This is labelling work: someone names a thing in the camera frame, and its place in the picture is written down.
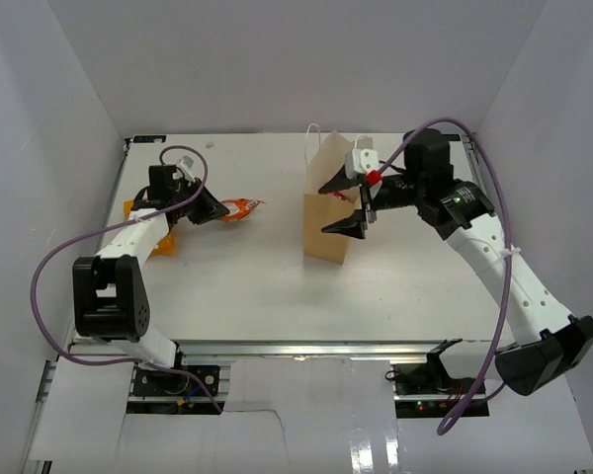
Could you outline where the magenta candy packet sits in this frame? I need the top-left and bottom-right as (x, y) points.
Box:
(327, 192), (350, 202)

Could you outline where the orange snack packet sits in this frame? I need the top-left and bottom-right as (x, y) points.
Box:
(220, 198), (265, 222)

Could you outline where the large yellow snack bag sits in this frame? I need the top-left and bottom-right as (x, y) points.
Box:
(123, 200), (175, 257)

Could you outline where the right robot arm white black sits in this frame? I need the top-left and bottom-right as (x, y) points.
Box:
(318, 128), (593, 396)

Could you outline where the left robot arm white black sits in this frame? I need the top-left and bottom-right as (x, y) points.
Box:
(72, 156), (228, 368)

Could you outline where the brown paper bag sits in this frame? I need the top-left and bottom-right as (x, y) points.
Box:
(302, 123), (373, 265)

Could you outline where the blue label left corner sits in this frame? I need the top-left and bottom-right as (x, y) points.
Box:
(132, 134), (167, 144)

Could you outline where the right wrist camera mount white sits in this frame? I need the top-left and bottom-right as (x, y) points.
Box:
(344, 148), (381, 186)

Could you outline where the aluminium table front rail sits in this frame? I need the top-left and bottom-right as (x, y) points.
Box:
(178, 340), (490, 356)

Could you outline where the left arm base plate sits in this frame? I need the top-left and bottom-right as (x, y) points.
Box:
(130, 365), (220, 401)

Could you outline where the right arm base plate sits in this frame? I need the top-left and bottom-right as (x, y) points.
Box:
(384, 340), (475, 420)

